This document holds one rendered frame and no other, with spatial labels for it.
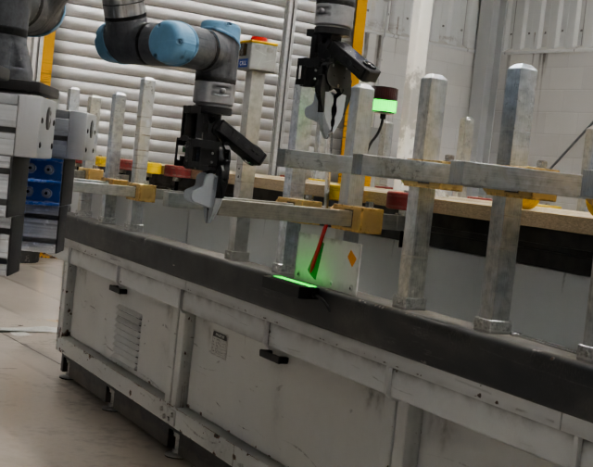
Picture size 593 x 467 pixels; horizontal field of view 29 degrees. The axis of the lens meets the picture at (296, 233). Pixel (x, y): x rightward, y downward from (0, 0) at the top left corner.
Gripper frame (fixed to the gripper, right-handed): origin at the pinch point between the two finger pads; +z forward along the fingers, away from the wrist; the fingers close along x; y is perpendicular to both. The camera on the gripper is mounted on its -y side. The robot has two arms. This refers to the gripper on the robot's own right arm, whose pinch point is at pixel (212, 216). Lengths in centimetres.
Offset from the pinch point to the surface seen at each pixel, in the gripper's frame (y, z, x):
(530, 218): -46, -6, 34
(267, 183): -46, -6, -72
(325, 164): -7.9, -11.6, 26.6
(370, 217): -30.7, -2.7, 5.1
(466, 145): -140, -24, -119
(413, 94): -127, -39, -134
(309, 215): -19.4, -1.9, 1.6
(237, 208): -4.2, -1.9, 1.6
